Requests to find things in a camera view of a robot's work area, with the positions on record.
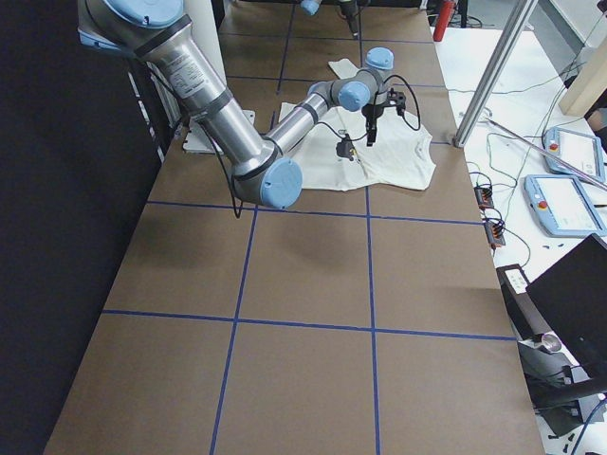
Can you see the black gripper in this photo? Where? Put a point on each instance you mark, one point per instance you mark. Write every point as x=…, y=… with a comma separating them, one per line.
x=347, y=10
x=369, y=112

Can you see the cream long-sleeve cat shirt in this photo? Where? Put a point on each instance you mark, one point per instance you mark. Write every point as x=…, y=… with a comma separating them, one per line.
x=325, y=134

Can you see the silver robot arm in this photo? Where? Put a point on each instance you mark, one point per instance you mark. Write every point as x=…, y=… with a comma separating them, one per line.
x=161, y=33
x=311, y=7

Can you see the red fire extinguisher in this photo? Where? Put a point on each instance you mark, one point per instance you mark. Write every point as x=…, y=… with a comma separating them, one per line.
x=445, y=9

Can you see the far orange connector board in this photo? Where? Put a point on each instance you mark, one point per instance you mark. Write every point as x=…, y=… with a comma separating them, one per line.
x=483, y=197

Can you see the near blue teach pendant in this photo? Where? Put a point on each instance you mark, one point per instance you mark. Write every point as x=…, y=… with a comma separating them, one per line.
x=562, y=206

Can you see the blue teach pendant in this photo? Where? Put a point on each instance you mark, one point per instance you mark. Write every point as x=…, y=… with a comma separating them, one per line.
x=562, y=206
x=581, y=151

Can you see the far blue teach pendant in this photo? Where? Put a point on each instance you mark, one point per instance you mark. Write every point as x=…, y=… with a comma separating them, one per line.
x=581, y=151

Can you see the wooden board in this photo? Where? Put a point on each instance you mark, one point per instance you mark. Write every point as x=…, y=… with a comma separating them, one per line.
x=590, y=83

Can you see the thin metal rod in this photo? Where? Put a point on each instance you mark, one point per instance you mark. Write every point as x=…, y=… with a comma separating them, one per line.
x=542, y=150

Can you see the black device with label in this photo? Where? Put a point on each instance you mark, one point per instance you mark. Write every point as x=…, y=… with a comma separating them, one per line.
x=525, y=316

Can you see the black monitor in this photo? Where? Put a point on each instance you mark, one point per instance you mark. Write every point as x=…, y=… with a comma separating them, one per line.
x=571, y=297

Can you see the silver round knob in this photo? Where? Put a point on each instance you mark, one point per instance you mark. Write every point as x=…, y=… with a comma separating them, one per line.
x=550, y=343

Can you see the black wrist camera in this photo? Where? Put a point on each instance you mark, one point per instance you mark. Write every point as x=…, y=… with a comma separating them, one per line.
x=397, y=100

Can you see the aluminium frame post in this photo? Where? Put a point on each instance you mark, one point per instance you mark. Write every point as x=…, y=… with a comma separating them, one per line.
x=509, y=37

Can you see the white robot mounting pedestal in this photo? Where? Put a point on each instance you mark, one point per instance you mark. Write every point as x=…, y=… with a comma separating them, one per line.
x=223, y=124

